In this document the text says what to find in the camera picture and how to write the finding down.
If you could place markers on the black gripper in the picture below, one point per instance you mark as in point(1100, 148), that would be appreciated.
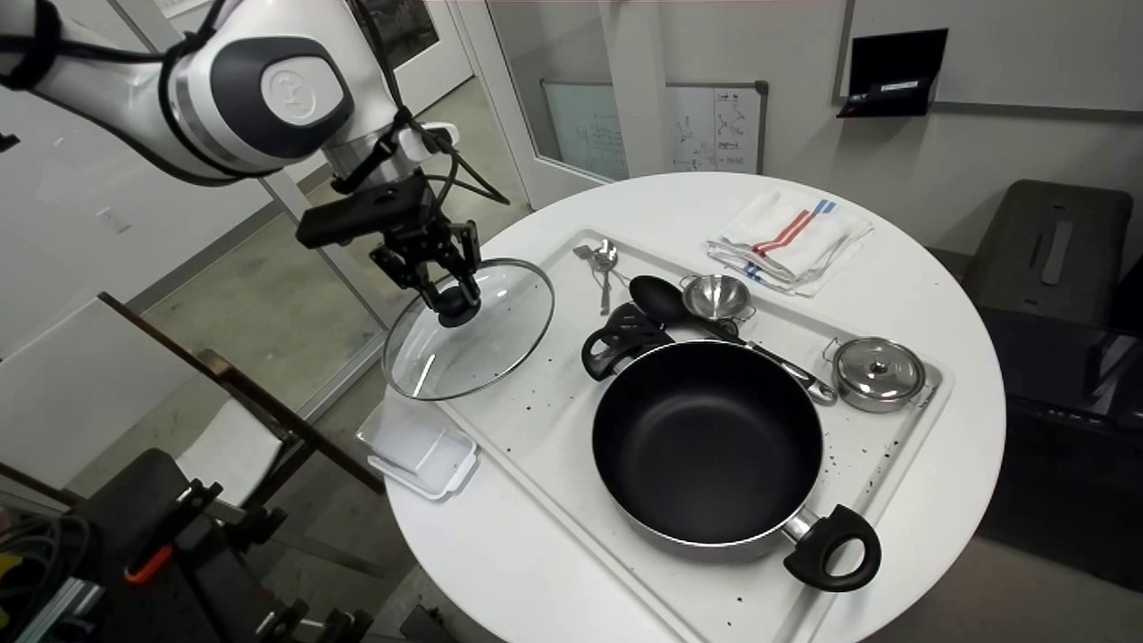
point(414, 243)

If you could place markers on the glass lid with black knob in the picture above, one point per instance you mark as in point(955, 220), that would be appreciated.
point(501, 345)

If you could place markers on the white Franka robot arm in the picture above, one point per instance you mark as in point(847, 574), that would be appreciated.
point(238, 93)

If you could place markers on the white plastic tray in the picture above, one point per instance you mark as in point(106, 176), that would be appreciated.
point(535, 405)

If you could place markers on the silver spoon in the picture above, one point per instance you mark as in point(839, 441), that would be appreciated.
point(608, 255)

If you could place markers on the clear plastic container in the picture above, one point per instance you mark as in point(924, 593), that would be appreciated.
point(414, 460)

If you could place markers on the black serving spoon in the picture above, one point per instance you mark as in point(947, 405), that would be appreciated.
point(656, 299)

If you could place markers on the dark tripod stand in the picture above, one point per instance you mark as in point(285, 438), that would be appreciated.
point(285, 423)

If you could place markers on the dark framed poster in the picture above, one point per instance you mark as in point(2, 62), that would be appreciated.
point(408, 31)

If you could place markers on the steel measuring cup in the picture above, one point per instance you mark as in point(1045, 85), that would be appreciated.
point(720, 299)

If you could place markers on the white door with glass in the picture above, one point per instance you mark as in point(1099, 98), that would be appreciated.
point(643, 73)

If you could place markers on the small leaning whiteboard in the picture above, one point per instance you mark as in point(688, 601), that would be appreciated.
point(714, 126)

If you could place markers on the white striped cloth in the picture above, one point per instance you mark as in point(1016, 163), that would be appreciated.
point(799, 238)

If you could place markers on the dark grey bin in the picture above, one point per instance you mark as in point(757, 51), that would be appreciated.
point(1049, 251)

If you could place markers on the black case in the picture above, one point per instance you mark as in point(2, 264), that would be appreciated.
point(1074, 453)

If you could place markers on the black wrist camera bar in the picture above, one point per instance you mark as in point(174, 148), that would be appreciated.
point(357, 214)

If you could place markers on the black wall marker holder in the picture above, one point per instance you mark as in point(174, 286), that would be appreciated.
point(895, 66)

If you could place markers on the large wall whiteboard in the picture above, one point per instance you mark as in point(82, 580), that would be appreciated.
point(1021, 46)

